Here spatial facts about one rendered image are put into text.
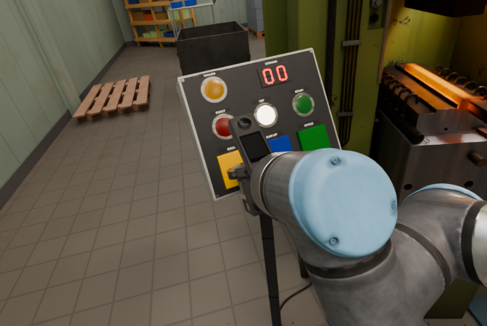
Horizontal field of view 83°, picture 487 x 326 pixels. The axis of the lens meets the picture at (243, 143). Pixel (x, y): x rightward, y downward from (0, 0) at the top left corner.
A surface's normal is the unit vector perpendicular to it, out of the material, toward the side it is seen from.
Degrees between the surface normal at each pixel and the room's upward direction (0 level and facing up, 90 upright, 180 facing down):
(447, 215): 38
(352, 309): 72
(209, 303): 0
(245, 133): 27
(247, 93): 60
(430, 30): 90
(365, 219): 55
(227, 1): 90
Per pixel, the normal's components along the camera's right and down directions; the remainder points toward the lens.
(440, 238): 0.15, -0.59
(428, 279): 0.37, -0.26
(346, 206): 0.22, -0.13
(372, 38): -0.06, 0.52
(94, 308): -0.11, -0.85
